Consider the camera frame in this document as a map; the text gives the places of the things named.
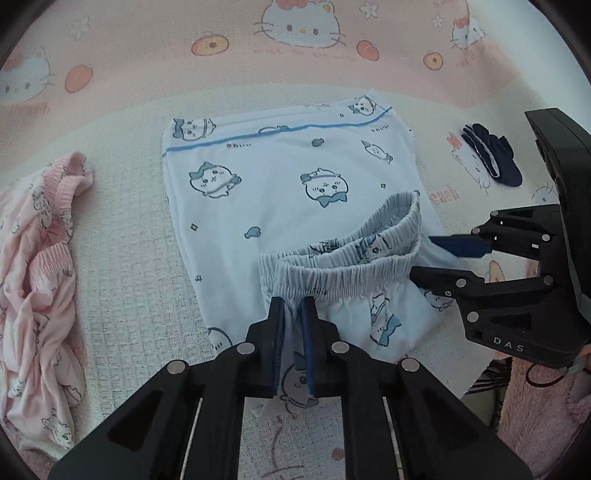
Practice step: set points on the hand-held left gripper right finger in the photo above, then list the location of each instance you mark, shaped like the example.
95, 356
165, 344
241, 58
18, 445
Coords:
308, 355

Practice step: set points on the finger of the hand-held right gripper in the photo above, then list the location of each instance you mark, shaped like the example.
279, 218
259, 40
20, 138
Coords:
461, 245
434, 276

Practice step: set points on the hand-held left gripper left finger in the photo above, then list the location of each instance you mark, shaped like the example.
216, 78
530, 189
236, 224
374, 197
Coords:
277, 350

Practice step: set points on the navy cloth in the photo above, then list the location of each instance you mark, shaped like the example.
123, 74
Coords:
503, 161

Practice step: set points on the light blue printed pajama pants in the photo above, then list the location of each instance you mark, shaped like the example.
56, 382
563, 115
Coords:
277, 184

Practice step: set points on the pink printed pajama garment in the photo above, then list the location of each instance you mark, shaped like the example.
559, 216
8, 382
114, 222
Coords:
32, 286

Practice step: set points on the pink cat printed blanket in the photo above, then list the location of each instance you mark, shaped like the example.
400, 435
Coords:
129, 240

